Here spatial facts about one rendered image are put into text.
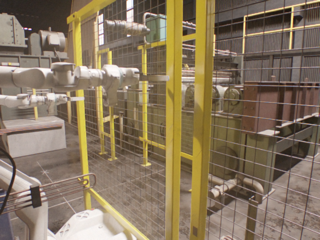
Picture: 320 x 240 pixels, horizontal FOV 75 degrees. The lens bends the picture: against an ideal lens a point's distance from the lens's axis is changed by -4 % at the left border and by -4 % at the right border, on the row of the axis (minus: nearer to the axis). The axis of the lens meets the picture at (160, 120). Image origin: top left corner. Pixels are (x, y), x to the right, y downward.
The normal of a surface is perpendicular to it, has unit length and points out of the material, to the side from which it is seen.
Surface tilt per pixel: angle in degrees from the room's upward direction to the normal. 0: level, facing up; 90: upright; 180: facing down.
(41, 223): 91
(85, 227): 74
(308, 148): 90
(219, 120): 90
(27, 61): 90
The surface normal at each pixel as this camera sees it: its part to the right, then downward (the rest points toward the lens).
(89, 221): 0.57, -0.15
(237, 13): -0.76, 0.11
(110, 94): 0.63, 0.33
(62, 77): 0.30, 0.17
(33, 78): -0.26, 0.16
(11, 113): 0.65, 0.13
